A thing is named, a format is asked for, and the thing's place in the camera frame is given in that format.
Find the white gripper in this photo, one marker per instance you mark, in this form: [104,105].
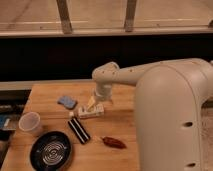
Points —
[102,92]

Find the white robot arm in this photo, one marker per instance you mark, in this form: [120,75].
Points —
[167,108]

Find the black ceramic bowl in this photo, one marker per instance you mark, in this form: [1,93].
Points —
[51,151]

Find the blue sponge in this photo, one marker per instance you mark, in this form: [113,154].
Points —
[67,102]

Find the black white striped bar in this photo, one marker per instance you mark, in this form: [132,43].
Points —
[79,130]

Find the brown red snack packet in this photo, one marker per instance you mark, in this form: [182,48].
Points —
[112,142]

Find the clear plastic cup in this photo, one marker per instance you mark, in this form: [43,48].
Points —
[31,123]

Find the blue object at left edge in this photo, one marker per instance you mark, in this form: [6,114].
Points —
[4,122]

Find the left metal window post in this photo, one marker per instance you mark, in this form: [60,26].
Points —
[64,16]

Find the metal window post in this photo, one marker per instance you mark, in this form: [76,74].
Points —
[64,16]
[130,15]

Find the right metal window post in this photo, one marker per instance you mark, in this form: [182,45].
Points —
[130,15]

